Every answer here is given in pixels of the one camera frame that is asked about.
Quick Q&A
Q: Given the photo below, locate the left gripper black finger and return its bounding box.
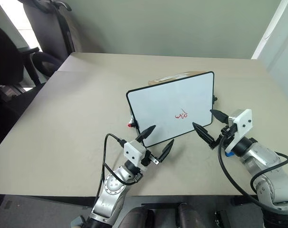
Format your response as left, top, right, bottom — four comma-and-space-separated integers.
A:
135, 125, 157, 144
157, 139, 175, 164

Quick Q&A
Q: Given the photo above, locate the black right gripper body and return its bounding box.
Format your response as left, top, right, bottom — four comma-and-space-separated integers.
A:
219, 114, 239, 146

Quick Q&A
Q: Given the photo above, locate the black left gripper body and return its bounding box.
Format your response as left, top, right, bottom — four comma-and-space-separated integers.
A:
139, 152, 161, 172

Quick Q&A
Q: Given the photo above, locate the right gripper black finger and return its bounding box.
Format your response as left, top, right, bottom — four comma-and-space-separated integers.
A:
192, 122, 218, 150
210, 109, 229, 124

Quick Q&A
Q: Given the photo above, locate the black-framed whiteboard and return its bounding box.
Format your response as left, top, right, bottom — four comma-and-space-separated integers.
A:
125, 71, 215, 148

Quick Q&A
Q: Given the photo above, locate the brown cardboard box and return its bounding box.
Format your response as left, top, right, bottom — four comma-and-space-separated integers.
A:
147, 70, 210, 86

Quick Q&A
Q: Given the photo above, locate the grey high-back chair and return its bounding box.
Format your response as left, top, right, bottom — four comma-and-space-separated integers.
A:
17, 0, 76, 77

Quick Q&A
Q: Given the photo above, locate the black office chair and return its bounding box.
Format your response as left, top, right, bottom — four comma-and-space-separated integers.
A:
0, 20, 48, 155

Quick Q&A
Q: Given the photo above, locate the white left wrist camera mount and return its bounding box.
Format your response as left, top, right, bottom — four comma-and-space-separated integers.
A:
124, 140, 147, 167

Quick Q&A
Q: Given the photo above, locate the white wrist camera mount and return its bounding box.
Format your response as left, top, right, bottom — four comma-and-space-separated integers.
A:
124, 140, 147, 167
224, 109, 253, 153

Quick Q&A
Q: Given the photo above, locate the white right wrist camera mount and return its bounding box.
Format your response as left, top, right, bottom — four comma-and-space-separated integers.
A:
224, 109, 253, 153

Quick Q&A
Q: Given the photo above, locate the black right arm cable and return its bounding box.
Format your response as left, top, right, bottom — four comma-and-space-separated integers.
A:
217, 128, 288, 214

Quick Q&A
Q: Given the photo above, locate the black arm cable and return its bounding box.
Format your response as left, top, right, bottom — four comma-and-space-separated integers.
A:
95, 133, 143, 198
217, 128, 288, 214

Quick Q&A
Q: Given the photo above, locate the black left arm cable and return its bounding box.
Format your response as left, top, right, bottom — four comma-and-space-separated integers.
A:
95, 133, 143, 198

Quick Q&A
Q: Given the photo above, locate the black table bracket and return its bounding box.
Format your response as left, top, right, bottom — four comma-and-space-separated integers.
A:
230, 195, 254, 206

